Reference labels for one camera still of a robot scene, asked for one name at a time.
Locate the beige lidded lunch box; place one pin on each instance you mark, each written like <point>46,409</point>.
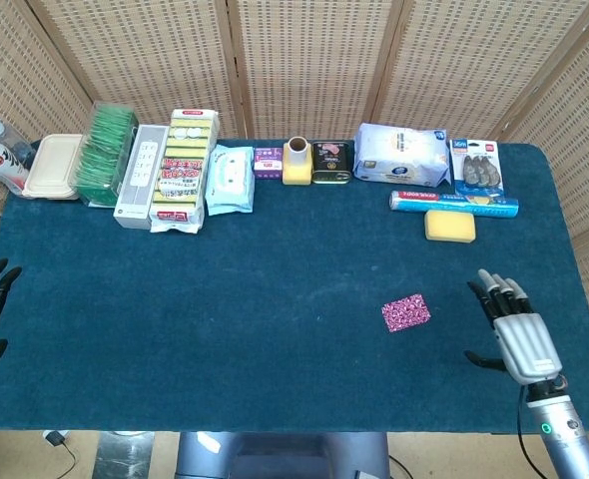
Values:
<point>52,167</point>

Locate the yellow sponges multipack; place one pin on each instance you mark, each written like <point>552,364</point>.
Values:
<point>182,169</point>

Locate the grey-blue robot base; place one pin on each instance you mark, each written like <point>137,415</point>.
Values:
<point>284,454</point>

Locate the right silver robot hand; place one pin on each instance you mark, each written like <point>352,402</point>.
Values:
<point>524,344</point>

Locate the white blue tissue pack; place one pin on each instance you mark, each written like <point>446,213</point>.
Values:
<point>399,154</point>

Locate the magenta patterned cloth square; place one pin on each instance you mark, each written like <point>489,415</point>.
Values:
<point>405,313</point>

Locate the black gold luncheon meat can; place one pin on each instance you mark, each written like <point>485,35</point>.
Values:
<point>330,162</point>

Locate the yellow rectangular sponge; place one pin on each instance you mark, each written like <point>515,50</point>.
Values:
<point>449,225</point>

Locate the clear water bottle white cap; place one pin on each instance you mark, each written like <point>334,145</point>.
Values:
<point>5,137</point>

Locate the clear box green tea bags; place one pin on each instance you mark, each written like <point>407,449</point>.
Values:
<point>102,154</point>

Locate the yellow tape holder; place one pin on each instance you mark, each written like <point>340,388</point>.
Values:
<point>297,175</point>

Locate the small purple box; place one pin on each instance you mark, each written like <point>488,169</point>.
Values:
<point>268,164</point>

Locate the white power strip box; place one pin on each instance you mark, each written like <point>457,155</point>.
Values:
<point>137,189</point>

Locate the white roll cardboard core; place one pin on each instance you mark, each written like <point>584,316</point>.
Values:
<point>297,154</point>

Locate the blue food wrap box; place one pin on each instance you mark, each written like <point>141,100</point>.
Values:
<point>449,202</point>

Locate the grey metal table leg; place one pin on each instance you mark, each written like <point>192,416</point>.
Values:
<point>125,456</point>

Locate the white bottle black print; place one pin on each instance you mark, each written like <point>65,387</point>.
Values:
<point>0,164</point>

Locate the teal carpet table mat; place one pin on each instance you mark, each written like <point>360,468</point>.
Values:
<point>224,299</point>

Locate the light blue wet wipes pack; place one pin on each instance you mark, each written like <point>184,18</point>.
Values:
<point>229,179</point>

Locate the woven bamboo folding screen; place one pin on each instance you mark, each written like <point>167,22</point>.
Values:
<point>314,65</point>

